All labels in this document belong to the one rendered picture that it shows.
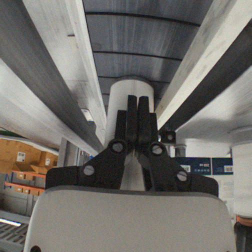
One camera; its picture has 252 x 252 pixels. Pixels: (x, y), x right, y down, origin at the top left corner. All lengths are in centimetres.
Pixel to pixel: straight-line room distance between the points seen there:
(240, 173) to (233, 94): 19
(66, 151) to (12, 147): 155
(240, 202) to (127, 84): 32
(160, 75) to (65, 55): 14
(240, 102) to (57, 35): 26
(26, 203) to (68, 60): 888
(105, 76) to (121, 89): 2
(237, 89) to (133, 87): 13
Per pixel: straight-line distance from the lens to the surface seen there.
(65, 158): 41
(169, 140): 31
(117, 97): 15
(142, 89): 16
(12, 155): 191
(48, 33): 21
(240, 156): 37
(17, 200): 924
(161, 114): 17
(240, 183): 37
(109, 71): 16
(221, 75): 22
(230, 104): 25
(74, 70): 26
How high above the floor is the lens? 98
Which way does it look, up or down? 17 degrees down
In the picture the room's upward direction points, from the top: 176 degrees counter-clockwise
